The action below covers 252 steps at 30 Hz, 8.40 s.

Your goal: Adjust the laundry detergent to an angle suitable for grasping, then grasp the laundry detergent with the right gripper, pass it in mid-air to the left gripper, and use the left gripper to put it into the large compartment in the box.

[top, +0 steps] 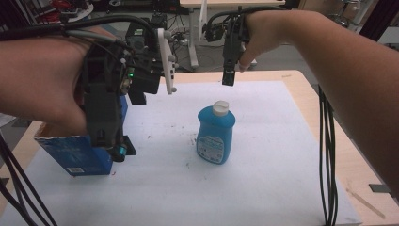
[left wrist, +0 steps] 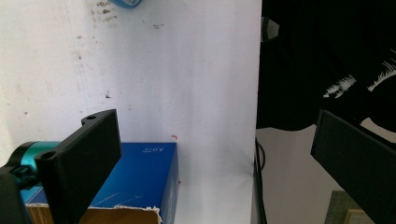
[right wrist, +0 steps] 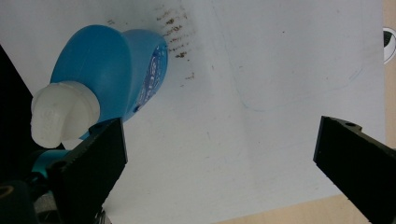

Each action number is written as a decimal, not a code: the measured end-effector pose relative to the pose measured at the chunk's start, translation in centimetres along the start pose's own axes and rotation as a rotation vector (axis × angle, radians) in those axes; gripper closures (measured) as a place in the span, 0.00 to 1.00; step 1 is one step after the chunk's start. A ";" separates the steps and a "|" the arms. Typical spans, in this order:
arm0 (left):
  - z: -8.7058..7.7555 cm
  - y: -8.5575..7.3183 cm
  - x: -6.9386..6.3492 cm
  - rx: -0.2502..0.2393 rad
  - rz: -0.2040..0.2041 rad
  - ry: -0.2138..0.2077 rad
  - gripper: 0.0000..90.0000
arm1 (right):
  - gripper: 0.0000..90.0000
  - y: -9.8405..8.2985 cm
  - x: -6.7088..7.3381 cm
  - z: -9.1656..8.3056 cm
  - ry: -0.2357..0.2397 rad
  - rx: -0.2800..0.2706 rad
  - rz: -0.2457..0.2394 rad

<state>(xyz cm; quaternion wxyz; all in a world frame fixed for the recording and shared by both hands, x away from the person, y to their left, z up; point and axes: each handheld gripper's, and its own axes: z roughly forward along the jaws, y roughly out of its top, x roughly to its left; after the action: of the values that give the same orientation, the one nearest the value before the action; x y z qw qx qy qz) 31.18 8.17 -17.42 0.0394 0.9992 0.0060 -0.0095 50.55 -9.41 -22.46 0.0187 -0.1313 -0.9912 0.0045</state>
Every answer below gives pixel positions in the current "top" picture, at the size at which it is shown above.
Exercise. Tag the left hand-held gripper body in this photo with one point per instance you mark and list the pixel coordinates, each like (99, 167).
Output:
(103, 94)

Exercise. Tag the grey tape strip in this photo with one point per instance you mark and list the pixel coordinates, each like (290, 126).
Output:
(380, 188)

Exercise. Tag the dark curtain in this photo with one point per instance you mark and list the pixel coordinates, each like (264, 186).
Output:
(381, 15)

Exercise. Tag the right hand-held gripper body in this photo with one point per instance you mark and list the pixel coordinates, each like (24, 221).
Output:
(232, 34)

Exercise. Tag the blue bottle with white cap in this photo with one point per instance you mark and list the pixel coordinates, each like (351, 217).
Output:
(215, 135)

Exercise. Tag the person's right hand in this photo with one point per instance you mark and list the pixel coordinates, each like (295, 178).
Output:
(266, 31)

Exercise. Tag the blue cardboard box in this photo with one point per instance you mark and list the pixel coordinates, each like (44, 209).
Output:
(75, 153)

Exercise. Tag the person's left hand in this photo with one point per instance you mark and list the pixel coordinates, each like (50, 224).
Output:
(50, 78)

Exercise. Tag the red object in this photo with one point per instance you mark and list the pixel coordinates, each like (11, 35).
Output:
(66, 4)

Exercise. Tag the white foam mat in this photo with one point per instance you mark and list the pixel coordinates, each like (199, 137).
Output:
(266, 141)

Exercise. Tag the white round disc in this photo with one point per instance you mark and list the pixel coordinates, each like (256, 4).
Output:
(80, 14)

